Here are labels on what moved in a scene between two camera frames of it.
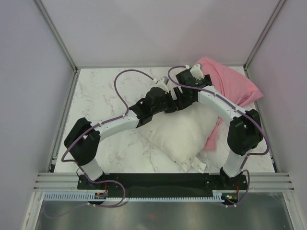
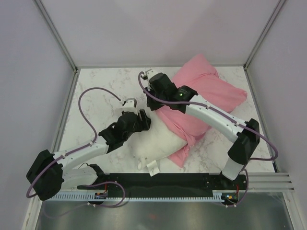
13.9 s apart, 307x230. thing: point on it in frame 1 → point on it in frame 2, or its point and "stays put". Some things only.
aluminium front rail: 65,181 stays put
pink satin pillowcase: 229,84 → 211,90
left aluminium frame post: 55,33 stays put
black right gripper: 208,79 → 152,106
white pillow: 182,133 → 157,143
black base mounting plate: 162,185 stays put
